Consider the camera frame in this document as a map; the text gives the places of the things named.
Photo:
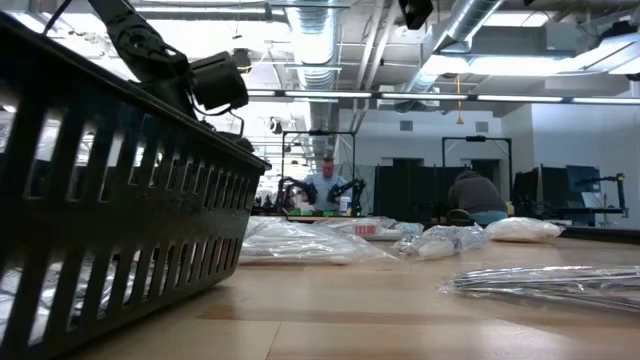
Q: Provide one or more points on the blue toothbrush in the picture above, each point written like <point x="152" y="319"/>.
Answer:
<point x="410" y="229"/>

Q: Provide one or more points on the white blue-striped toothbrush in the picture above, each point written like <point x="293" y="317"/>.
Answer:
<point x="435" y="250"/>

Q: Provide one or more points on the small black robot arm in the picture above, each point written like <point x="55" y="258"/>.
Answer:
<point x="300" y="187"/>
<point x="350" y="190"/>

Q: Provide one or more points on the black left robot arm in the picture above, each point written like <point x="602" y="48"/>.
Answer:
<point x="145" y="50"/>

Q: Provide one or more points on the grey vent grille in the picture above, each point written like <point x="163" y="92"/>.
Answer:
<point x="482" y="127"/>
<point x="406" y="125"/>

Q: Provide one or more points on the long linear light fixture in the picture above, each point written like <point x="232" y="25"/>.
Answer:
<point x="325" y="94"/>

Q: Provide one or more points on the black slotted plastic basket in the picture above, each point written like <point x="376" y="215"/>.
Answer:
<point x="125" y="235"/>

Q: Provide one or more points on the wooden workbench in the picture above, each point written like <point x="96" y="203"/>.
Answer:
<point x="300" y="218"/>

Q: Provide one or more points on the person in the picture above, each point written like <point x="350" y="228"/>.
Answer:
<point x="325" y="187"/>
<point x="475" y="195"/>

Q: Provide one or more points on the black partition panel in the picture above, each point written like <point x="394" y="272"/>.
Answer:
<point x="400" y="195"/>
<point x="545" y="195"/>

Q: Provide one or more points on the cotton swabs in clear bag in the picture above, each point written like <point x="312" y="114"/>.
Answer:
<point x="300" y="245"/>

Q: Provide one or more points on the white wipes tub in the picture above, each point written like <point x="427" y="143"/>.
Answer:
<point x="345" y="205"/>

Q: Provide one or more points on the red toothbrush in clear bag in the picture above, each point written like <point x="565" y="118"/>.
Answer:
<point x="365" y="230"/>

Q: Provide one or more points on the dark computer monitor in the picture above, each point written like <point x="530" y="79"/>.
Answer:
<point x="582" y="179"/>

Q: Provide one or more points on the cotton balls in clear bag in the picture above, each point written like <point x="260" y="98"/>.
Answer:
<point x="525" y="230"/>

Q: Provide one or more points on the silver spiral air duct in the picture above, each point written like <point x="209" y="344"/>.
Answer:
<point x="465" y="20"/>
<point x="315" y="50"/>

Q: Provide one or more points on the black station frame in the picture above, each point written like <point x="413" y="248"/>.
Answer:
<point x="318" y="133"/>
<point x="475" y="138"/>

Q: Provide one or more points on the black table frame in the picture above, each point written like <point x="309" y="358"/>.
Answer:
<point x="600" y="235"/>

